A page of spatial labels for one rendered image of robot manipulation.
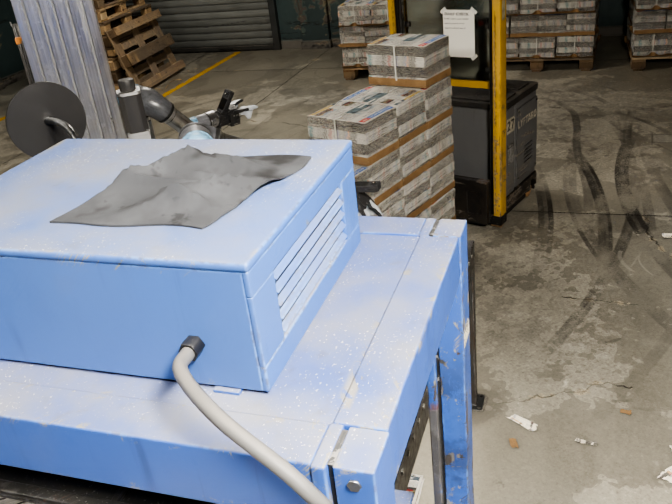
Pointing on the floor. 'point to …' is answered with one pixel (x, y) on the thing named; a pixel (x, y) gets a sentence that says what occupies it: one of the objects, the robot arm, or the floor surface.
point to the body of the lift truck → (466, 136)
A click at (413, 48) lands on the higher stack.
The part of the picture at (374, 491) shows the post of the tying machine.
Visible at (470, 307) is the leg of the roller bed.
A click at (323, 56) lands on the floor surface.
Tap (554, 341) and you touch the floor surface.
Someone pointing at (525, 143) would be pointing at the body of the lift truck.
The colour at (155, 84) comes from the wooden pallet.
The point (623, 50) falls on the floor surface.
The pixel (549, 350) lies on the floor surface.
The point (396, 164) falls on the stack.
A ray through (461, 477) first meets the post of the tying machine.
